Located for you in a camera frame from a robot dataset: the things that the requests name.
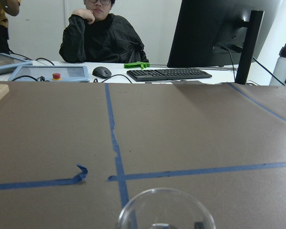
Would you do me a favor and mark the green plastic clamp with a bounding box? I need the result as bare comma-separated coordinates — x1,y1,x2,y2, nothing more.
123,62,150,70

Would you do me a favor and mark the person in black jacket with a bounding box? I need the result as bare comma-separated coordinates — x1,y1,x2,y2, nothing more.
59,0,149,63

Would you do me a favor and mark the black computer monitor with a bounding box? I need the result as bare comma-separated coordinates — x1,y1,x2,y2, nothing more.
167,0,282,84

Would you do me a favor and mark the teach pendant with red button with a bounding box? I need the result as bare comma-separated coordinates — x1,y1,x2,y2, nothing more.
8,65,90,82

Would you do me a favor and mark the black computer mouse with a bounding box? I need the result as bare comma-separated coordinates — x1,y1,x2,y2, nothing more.
92,66,112,79

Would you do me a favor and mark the black keyboard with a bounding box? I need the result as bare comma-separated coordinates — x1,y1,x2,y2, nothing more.
127,68,212,82

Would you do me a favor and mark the clear glass measuring cup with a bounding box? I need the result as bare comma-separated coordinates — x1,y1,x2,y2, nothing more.
116,187,216,229

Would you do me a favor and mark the white water bottle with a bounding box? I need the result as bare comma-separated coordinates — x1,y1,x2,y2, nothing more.
273,44,286,84

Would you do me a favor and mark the person in yellow shirt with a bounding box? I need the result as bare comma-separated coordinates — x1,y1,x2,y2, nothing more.
0,0,21,54

